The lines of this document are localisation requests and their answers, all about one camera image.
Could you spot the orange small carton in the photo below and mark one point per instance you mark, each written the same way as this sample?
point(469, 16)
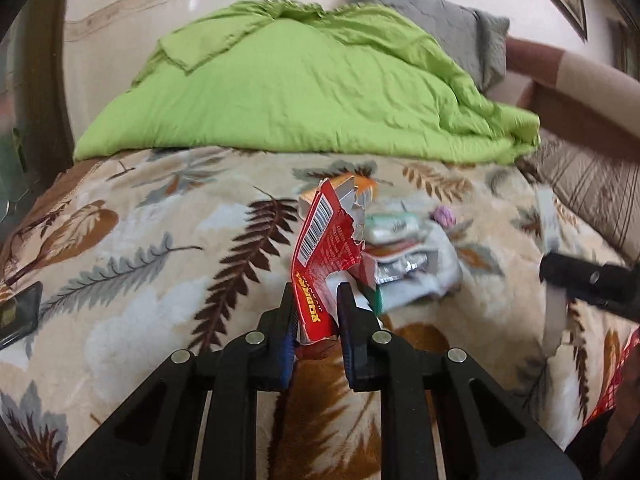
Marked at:
point(367, 187)

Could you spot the dark wooden door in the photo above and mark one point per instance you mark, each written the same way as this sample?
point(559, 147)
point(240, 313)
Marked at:
point(35, 85)

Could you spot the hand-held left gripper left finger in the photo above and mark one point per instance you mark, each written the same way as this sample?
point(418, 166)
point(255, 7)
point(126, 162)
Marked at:
point(285, 355)

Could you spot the red mesh basket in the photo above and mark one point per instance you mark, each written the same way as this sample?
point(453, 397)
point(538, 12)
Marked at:
point(625, 360)

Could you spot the wooden window frame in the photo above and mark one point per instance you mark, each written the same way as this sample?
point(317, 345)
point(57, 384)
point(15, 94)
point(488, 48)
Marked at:
point(625, 45)

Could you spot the black phone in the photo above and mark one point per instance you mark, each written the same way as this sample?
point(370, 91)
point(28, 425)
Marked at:
point(20, 315)

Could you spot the silver blister pack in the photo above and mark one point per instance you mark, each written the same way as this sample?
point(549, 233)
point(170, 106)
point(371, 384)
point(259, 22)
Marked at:
point(400, 267)

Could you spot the red torn carton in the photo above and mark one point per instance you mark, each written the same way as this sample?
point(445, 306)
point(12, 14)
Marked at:
point(320, 270)

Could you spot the grey quilted pillow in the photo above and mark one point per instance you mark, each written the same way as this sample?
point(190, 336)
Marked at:
point(450, 25)

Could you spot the green quilt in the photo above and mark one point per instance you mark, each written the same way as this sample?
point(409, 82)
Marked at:
point(300, 85)

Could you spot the brown padded headboard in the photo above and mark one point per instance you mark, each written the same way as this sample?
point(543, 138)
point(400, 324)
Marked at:
point(590, 85)

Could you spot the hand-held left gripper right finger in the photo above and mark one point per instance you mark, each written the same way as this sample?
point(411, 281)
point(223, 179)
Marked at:
point(350, 355)

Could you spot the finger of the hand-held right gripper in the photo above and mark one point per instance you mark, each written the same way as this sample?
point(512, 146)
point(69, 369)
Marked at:
point(565, 270)

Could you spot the pink crumpled paper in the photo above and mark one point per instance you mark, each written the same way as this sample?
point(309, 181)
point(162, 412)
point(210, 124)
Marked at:
point(444, 216)

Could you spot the leaf print blanket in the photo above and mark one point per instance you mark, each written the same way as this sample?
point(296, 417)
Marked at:
point(150, 240)

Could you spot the striped floral pillow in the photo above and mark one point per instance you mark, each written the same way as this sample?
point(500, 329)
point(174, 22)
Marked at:
point(600, 195)

